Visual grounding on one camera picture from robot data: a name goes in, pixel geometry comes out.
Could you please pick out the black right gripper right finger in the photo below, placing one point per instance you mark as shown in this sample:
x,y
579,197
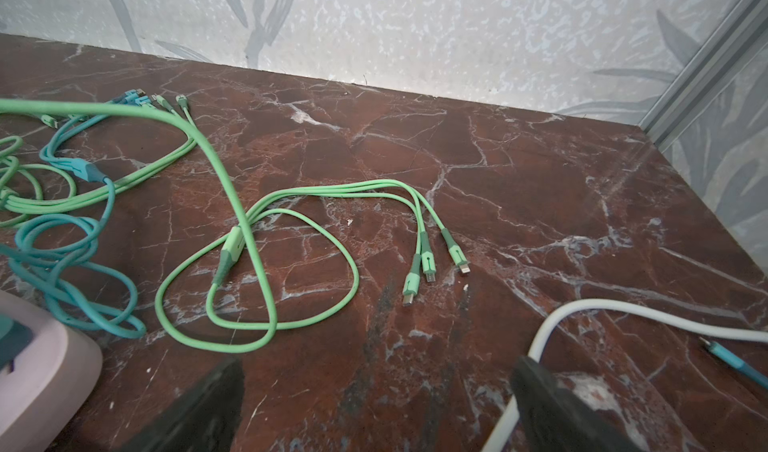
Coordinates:
x,y
555,419

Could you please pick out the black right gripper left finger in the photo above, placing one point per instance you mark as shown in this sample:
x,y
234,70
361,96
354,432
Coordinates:
x,y
205,418

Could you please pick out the pink power socket cube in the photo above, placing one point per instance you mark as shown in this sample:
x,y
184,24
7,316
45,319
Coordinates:
x,y
48,370

